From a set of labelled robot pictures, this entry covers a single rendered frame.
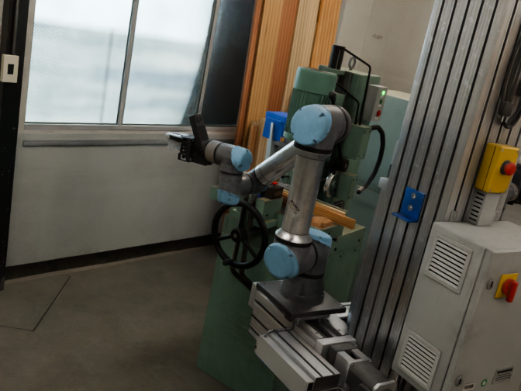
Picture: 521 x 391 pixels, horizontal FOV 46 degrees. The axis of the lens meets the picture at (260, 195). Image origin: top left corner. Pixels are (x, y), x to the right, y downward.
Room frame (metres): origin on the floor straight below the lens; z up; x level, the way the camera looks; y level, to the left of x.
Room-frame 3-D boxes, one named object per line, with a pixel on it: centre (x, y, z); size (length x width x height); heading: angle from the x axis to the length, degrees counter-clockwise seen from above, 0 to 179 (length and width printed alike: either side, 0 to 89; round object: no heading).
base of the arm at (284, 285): (1.90, -0.20, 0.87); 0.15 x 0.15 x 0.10
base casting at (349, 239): (2.77, -0.20, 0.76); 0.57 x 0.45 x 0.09; 147
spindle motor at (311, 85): (2.67, -0.13, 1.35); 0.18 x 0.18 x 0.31
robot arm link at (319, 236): (1.90, -0.20, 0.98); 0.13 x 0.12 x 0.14; 147
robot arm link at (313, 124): (1.79, -0.13, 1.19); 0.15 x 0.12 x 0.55; 147
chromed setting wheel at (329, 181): (2.71, -0.31, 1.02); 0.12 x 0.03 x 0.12; 147
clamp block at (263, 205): (2.52, 0.00, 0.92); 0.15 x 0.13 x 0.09; 57
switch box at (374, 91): (2.86, -0.43, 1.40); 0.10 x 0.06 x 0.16; 147
